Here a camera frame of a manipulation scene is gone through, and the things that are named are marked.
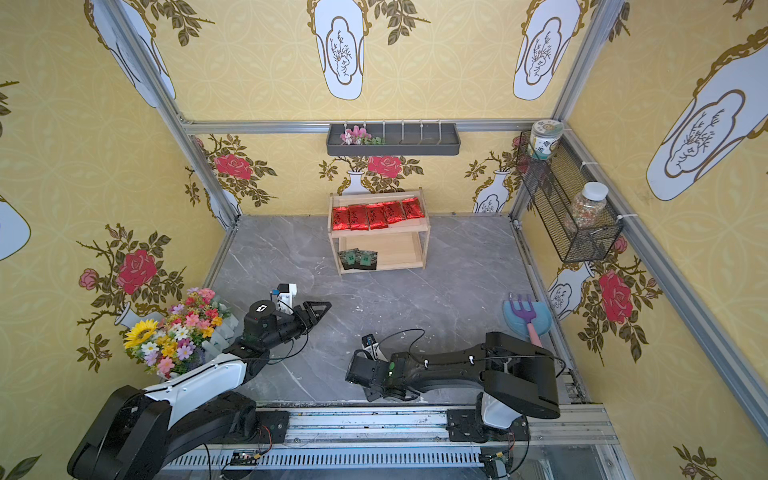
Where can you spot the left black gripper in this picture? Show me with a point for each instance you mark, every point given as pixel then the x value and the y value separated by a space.
pixel 300 315

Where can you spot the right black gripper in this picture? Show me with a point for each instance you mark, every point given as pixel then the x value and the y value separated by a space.
pixel 360 370

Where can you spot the green tea bag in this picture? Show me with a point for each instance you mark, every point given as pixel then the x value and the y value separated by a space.
pixel 366 260
pixel 348 259

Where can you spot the red tea bag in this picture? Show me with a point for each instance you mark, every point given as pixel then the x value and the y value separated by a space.
pixel 376 216
pixel 394 212
pixel 412 208
pixel 340 219
pixel 358 217

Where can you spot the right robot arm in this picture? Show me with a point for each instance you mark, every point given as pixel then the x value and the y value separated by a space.
pixel 519 374

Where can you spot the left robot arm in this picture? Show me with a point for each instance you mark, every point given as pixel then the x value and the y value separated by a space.
pixel 139 431

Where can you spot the wooden two-tier shelf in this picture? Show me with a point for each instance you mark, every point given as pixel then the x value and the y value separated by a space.
pixel 401 246

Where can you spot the right small circuit board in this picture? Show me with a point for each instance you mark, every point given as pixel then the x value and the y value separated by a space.
pixel 496 466

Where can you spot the small circuit board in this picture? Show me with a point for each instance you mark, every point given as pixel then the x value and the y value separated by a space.
pixel 496 466
pixel 242 458

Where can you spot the colourful flower bouquet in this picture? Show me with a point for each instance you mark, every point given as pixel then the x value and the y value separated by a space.
pixel 199 327

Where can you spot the purple pink garden fork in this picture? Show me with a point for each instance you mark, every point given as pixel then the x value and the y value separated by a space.
pixel 523 308

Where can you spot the left small circuit board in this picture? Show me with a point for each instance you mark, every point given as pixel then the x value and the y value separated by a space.
pixel 242 458

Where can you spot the small pink flowers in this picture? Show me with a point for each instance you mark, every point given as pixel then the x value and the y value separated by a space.
pixel 359 136

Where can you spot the clear jar white lid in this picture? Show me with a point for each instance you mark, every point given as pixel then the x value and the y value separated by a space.
pixel 588 208

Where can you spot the white patterned jar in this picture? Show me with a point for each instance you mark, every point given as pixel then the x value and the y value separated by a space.
pixel 544 138

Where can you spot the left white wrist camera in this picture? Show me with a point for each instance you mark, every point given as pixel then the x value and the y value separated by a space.
pixel 282 296

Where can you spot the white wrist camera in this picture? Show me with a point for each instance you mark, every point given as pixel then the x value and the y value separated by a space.
pixel 370 346
pixel 282 296

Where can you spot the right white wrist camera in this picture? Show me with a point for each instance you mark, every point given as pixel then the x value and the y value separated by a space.
pixel 370 346

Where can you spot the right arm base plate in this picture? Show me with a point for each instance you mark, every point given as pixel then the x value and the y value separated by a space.
pixel 466 425

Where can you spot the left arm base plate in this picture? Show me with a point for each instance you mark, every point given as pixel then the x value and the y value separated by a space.
pixel 265 426

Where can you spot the grey wall tray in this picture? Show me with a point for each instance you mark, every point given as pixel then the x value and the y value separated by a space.
pixel 400 138

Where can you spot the black wire wall basket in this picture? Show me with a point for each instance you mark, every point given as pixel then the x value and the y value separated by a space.
pixel 550 187

